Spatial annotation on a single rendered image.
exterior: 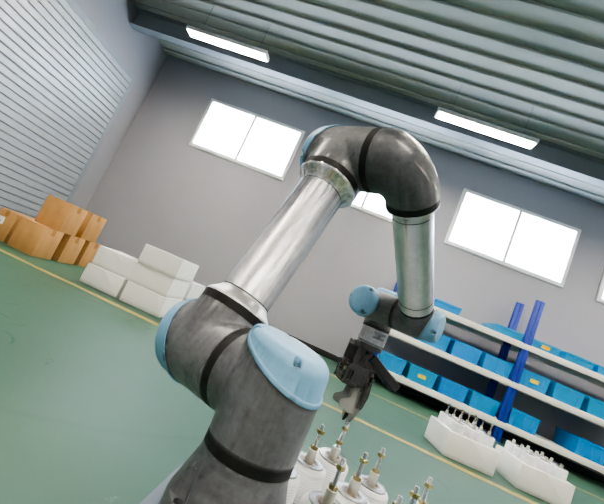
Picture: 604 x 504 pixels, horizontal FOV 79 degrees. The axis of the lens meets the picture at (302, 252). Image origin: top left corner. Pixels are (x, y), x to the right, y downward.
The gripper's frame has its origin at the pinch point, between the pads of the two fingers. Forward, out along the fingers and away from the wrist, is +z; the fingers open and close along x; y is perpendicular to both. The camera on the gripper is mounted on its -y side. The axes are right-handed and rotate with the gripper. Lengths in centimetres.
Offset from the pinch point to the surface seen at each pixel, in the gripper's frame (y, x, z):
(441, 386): -294, -344, 11
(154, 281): 87, -251, 13
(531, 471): -219, -129, 25
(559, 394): -427, -296, -41
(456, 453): -166, -143, 35
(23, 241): 216, -308, 30
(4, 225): 243, -321, 24
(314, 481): 9.0, 12.8, 12.1
